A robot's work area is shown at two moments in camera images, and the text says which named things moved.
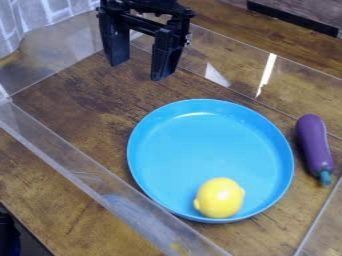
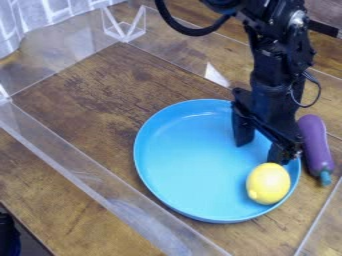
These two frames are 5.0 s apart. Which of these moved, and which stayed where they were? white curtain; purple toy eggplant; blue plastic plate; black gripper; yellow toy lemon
Moved: black gripper; yellow toy lemon
Stayed: white curtain; blue plastic plate; purple toy eggplant
